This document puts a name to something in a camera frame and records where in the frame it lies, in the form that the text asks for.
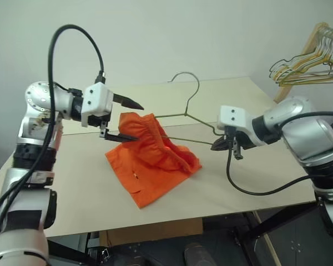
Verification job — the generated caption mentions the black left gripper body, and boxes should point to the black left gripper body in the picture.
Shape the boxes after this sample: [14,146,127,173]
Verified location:
[87,111,112,129]

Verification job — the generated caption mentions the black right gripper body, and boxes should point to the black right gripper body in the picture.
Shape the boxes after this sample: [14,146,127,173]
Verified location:
[224,126,256,161]

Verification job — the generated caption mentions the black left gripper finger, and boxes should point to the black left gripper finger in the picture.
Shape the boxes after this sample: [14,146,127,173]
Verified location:
[98,120,140,143]
[113,93,145,110]

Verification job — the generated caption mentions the orange shorts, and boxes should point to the orange shorts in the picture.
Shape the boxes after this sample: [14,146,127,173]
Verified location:
[104,111,203,209]

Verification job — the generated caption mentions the olive wire hanger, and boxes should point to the olive wire hanger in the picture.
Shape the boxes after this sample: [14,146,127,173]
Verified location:
[154,71,225,146]

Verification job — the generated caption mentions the brown cardboard box under table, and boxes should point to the brown cardboard box under table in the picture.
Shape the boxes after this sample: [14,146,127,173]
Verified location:
[99,218,204,248]

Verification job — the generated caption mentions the light wooden slat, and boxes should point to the light wooden slat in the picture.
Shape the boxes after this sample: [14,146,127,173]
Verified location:
[253,210,281,266]

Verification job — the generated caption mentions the light wooden clothes rack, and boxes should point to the light wooden clothes rack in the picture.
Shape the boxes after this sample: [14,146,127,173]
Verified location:
[274,22,333,105]

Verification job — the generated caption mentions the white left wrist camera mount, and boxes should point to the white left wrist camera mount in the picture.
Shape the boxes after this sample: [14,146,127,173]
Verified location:
[80,83,114,128]

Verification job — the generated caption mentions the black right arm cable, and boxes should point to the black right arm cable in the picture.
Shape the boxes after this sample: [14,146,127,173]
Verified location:
[226,110,333,195]

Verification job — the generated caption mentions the black metal table frame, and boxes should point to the black metal table frame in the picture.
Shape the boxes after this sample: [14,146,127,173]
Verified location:
[46,206,322,266]

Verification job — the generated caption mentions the bundle of coloured wire hangers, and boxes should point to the bundle of coloured wire hangers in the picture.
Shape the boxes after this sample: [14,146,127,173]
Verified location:
[268,27,333,88]

